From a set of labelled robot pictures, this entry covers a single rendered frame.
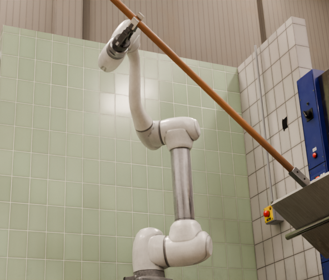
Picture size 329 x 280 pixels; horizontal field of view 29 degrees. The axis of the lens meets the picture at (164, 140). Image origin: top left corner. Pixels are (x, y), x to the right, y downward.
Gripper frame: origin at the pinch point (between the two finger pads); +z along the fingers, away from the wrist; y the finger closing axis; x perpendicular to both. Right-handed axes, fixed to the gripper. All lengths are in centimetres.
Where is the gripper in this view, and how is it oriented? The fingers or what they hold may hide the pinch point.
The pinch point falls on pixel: (135, 20)
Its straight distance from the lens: 275.4
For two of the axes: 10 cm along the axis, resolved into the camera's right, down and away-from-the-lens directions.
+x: -7.2, -6.9, -0.4
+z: 3.9, -3.6, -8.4
